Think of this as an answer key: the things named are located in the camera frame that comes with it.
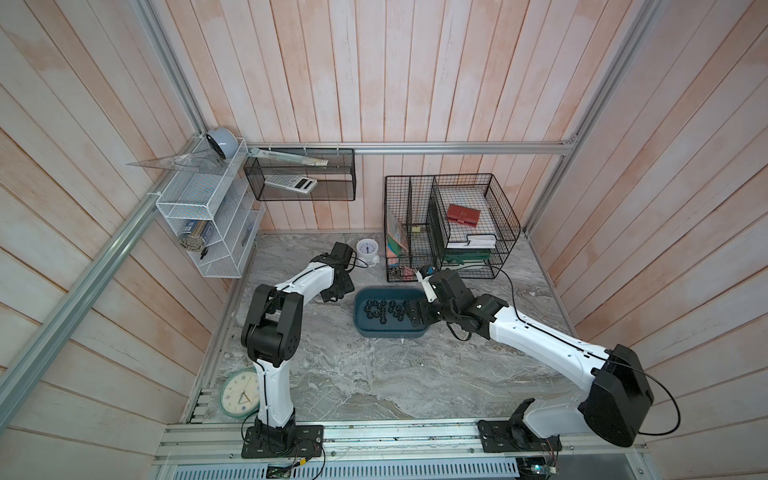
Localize dark teal storage box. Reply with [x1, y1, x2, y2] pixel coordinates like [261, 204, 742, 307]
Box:
[353, 286, 428, 339]

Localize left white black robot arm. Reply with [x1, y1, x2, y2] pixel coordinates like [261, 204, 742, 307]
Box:
[240, 242, 355, 458]

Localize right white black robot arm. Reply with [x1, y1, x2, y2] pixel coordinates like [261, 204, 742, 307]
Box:
[408, 268, 657, 454]

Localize small white alarm clock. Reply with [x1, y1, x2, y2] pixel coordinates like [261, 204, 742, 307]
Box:
[356, 238, 380, 267]

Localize white tray in organizer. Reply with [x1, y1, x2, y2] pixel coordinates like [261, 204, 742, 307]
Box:
[446, 234, 497, 249]

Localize red wallet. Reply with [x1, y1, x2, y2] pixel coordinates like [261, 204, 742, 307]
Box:
[446, 204, 481, 227]

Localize white calculator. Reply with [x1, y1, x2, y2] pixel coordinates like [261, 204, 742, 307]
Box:
[264, 175, 318, 195]

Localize clear plastic ruler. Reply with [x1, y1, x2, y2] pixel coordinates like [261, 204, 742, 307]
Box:
[249, 148, 328, 167]

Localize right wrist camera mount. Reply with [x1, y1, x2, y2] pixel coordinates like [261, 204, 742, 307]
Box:
[416, 266, 437, 303]

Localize black wire desk organizer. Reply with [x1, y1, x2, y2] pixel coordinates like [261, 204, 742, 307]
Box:
[384, 173, 522, 282]

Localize black wire wall basket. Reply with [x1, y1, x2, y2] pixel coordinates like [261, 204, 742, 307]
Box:
[244, 147, 357, 202]

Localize white wire wall shelf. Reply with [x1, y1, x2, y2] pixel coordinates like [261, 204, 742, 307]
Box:
[156, 137, 264, 279]

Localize green round wall clock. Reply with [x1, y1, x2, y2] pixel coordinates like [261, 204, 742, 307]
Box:
[219, 369, 261, 419]

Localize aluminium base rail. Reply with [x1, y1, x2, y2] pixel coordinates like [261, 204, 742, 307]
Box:
[152, 418, 653, 477]

